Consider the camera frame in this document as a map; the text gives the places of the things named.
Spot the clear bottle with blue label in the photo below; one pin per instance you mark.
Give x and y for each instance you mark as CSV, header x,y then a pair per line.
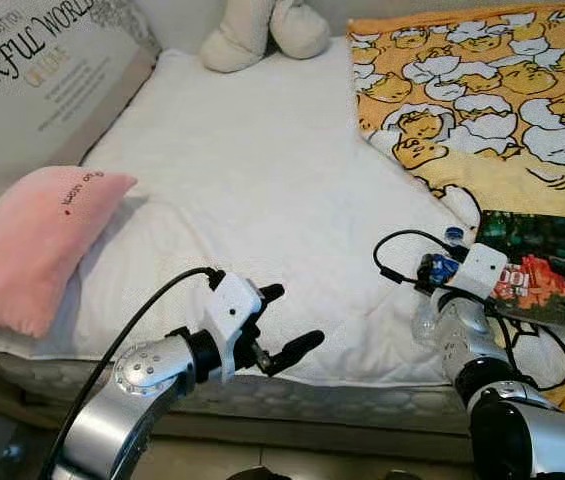
x,y
442,268

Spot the dark book with red print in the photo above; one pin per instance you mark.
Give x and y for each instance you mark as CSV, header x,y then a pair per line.
x,y
537,250

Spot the yellow cartoon print blanket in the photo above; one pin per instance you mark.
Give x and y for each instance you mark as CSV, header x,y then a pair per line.
x,y
482,110

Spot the pink pillow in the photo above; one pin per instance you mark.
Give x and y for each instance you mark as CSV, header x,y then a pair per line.
x,y
32,245

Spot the grey bed base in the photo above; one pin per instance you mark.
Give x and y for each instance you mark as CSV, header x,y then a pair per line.
x,y
312,405

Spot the white quilted mattress cover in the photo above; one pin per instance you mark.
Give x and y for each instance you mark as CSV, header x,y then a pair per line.
x,y
262,170

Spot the dark robot left foot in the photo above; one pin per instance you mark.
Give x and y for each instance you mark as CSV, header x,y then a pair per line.
x,y
259,473

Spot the beige plush toy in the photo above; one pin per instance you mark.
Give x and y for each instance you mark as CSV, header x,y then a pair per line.
x,y
262,35

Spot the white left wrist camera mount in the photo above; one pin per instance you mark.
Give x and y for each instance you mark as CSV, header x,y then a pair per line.
x,y
230,315

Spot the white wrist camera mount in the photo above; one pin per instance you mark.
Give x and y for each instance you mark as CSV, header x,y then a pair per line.
x,y
230,315
482,270

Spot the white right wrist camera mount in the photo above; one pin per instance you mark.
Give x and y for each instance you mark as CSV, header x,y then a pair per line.
x,y
482,270

